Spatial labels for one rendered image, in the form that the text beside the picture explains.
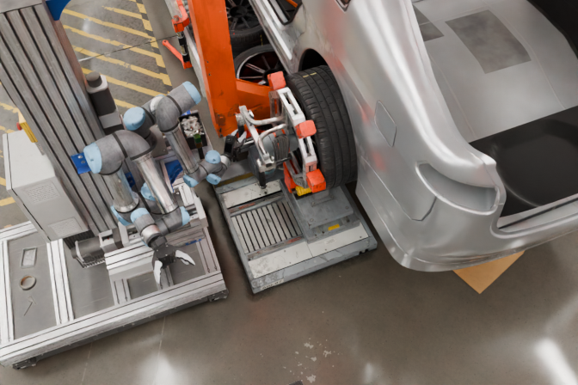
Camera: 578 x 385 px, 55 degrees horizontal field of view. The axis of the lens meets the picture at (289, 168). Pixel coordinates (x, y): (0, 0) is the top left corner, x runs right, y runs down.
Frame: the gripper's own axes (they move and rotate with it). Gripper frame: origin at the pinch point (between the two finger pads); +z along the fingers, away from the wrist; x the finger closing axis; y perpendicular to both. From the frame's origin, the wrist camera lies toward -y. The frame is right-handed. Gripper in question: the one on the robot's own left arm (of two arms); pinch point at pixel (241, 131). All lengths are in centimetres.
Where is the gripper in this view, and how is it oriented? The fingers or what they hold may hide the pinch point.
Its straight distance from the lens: 309.0
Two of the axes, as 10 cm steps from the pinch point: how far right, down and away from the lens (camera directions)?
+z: 4.0, -7.4, 5.4
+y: 0.3, 6.0, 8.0
